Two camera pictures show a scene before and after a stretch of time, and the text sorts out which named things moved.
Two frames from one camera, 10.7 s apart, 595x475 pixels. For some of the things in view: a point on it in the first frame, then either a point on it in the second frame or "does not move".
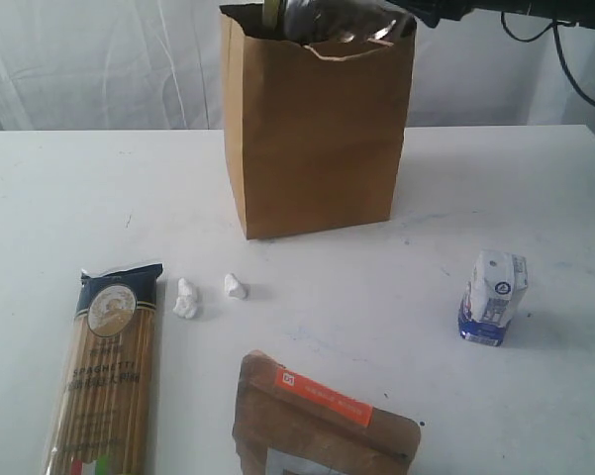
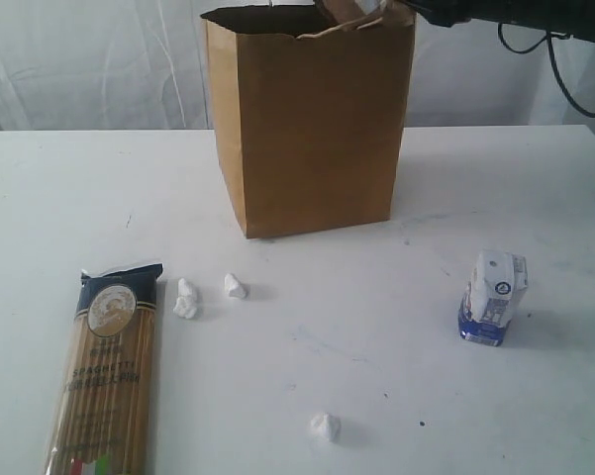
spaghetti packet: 104,417 does not move
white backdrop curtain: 126,65 does not move
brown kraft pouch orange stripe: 289,424 to 394,20
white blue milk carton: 487,303 does not move
